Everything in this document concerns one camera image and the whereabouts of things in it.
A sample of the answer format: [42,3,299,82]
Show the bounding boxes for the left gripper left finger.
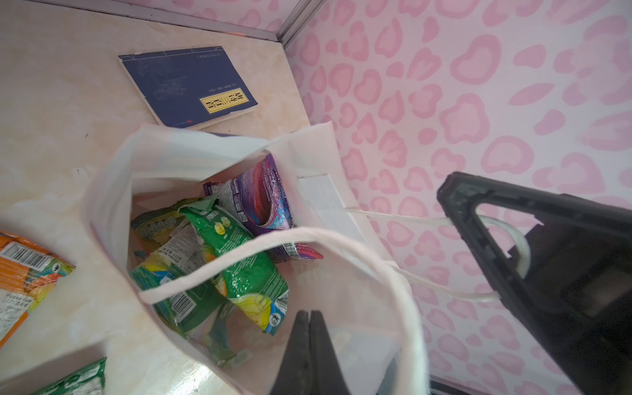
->
[270,310,311,395]

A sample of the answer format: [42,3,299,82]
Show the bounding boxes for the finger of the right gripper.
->
[437,172,631,394]

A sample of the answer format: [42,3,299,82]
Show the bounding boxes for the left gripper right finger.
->
[309,310,351,395]

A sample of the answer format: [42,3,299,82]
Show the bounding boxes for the red white paper bag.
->
[82,123,430,394]

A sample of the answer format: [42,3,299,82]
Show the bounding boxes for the small green snack packet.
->
[179,197,289,336]

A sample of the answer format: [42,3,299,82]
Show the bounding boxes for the purple snack packet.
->
[203,154,294,236]

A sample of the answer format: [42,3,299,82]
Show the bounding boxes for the large green snack packet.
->
[32,357,107,395]

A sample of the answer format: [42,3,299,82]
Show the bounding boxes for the orange snack packet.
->
[1,232,76,345]

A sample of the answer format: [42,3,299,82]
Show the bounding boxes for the blue booklet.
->
[118,46,258,130]

